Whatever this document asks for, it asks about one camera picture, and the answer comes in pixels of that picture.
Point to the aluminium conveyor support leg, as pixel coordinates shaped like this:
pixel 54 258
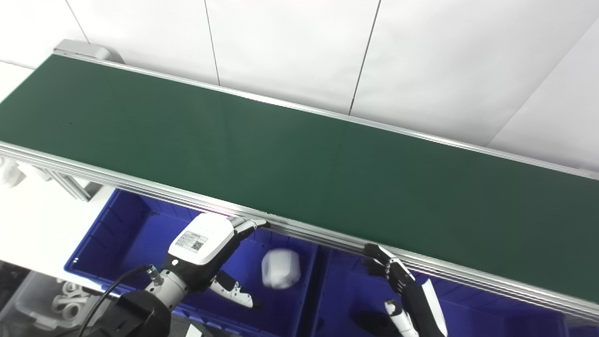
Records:
pixel 70 187

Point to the white cylindrical plastic part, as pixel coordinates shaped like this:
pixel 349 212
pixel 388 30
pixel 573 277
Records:
pixel 281 268

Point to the blue plastic bin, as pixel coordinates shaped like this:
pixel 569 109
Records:
pixel 346 290
pixel 131 238

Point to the green conveyor belt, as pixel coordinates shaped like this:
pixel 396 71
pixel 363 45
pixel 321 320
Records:
pixel 299 168

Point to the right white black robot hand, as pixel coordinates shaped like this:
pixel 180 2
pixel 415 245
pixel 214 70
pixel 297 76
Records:
pixel 419 304

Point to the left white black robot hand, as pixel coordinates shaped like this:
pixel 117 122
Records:
pixel 201 243

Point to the clear tub of white parts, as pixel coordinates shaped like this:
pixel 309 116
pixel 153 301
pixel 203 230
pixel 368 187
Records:
pixel 61 302

